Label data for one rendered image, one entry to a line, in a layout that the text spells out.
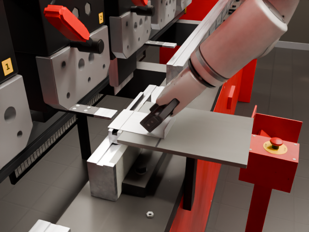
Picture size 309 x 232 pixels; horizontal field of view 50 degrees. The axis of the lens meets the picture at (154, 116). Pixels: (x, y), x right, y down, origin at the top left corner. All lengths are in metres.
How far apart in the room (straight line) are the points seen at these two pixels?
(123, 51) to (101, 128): 2.06
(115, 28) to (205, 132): 0.29
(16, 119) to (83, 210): 0.39
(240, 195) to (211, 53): 1.55
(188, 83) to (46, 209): 1.54
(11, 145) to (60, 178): 1.84
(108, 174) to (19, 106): 0.36
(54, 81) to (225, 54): 0.30
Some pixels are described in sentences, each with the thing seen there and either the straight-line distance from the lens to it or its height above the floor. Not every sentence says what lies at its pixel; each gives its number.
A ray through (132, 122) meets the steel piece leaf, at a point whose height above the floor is 1.00.
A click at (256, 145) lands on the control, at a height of 0.78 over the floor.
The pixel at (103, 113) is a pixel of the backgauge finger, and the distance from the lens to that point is 0.78.
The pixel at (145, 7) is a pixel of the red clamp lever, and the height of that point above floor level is 1.26.
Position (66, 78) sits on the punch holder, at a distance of 0.43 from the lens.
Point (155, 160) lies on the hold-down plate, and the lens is 0.78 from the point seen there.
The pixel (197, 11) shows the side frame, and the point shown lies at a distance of 2.87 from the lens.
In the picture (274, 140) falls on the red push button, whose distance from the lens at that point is 1.08.
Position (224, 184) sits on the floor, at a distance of 2.12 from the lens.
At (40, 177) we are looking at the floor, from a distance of 2.25.
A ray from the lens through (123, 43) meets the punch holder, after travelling 0.58.
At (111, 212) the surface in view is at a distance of 0.71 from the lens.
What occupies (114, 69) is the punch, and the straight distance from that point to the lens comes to 0.66.
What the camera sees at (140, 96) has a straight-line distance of 0.86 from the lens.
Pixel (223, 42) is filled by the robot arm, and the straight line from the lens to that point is 0.58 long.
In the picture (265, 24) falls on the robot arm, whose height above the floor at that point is 1.25.
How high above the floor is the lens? 1.39
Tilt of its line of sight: 30 degrees down
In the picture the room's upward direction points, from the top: straight up
